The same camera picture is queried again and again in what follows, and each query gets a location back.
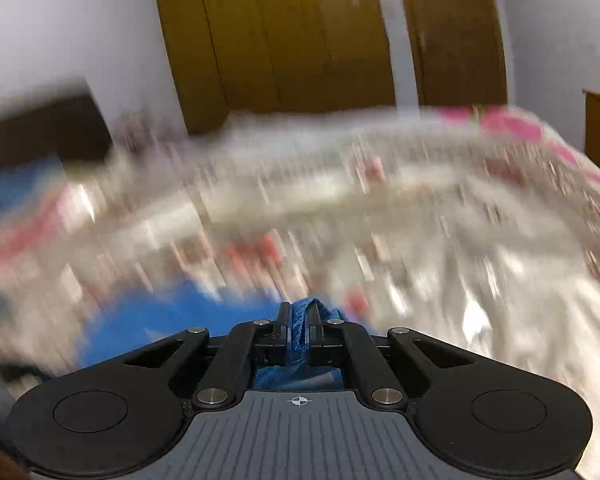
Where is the plain blue cloth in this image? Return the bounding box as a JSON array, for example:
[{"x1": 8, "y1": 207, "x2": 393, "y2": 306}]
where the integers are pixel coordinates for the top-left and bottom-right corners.
[{"x1": 0, "y1": 157, "x2": 68, "y2": 213}]

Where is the blue striped knitted sweater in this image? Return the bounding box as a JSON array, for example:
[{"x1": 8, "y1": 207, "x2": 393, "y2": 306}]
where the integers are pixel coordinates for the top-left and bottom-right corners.
[{"x1": 77, "y1": 280, "x2": 381, "y2": 392}]

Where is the floral satin bedspread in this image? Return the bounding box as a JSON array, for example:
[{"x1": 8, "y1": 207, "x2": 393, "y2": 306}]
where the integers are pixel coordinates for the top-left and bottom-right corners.
[{"x1": 0, "y1": 105, "x2": 600, "y2": 480}]

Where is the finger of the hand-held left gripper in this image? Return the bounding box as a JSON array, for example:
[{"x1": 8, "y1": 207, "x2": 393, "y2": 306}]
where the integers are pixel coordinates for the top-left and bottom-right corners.
[
  {"x1": 124, "y1": 302, "x2": 292, "y2": 408},
  {"x1": 307, "y1": 305, "x2": 477, "y2": 408}
]

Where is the dark headboard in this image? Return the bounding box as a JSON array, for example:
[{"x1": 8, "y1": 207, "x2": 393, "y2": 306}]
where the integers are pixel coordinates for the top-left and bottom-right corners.
[{"x1": 0, "y1": 87, "x2": 113, "y2": 213}]

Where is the wide wooden wardrobe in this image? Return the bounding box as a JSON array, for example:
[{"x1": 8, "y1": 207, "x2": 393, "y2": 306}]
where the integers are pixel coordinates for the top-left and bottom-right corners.
[{"x1": 150, "y1": 0, "x2": 399, "y2": 136}]

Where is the narrow wooden wardrobe door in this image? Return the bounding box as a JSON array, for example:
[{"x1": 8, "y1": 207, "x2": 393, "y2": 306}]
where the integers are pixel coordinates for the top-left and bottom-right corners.
[{"x1": 394, "y1": 0, "x2": 511, "y2": 109}]

